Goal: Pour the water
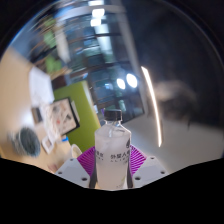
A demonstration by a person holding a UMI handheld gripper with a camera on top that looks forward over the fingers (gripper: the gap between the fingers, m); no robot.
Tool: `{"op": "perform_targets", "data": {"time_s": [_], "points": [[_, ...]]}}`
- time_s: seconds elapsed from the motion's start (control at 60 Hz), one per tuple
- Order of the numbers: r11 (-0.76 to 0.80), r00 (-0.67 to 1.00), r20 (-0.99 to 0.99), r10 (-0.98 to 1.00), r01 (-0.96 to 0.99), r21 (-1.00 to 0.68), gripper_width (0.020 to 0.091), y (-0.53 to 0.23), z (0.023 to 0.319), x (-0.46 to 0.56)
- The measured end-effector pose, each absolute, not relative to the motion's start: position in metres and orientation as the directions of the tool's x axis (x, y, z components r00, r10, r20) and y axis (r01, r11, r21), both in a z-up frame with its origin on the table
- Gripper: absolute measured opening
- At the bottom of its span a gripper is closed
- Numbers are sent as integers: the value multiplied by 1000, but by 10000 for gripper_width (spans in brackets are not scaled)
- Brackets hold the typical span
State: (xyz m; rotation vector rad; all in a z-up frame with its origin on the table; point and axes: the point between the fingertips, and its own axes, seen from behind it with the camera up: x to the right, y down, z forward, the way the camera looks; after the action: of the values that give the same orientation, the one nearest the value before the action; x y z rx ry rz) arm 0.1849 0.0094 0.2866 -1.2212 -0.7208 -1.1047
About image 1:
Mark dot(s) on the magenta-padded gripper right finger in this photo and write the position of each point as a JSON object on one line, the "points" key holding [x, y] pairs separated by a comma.
{"points": [[150, 170]]}

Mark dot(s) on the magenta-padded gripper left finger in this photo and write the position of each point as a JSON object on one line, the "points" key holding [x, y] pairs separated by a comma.
{"points": [[71, 171]]}

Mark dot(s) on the clear water bottle black cap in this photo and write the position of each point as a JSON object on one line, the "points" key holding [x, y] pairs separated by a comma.
{"points": [[112, 156]]}

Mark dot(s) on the small blue cap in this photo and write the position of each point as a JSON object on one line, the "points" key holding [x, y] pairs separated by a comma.
{"points": [[65, 139]]}

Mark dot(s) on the green white speckled mug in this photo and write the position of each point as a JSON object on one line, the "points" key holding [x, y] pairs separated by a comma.
{"points": [[26, 141]]}

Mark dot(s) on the sticker-covered black laptop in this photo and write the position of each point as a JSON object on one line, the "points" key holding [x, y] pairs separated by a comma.
{"points": [[63, 116]]}

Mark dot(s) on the green upholstered bench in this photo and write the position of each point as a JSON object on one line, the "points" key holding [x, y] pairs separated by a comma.
{"points": [[81, 110]]}

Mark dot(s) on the long curved linear ceiling light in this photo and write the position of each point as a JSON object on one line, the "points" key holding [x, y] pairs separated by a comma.
{"points": [[154, 106]]}

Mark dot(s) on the small black box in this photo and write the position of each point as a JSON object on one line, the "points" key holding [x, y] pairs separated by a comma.
{"points": [[37, 115]]}

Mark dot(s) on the white paper sheets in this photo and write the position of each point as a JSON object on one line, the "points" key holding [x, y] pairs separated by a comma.
{"points": [[40, 86]]}

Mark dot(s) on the round pendant ceiling lamps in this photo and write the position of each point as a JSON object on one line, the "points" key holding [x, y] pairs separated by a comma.
{"points": [[131, 80]]}

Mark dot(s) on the wooden chairs green seats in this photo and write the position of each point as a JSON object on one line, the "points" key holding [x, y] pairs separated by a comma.
{"points": [[50, 40]]}

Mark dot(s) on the dark framed window wall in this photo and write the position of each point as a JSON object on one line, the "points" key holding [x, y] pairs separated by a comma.
{"points": [[100, 56]]}

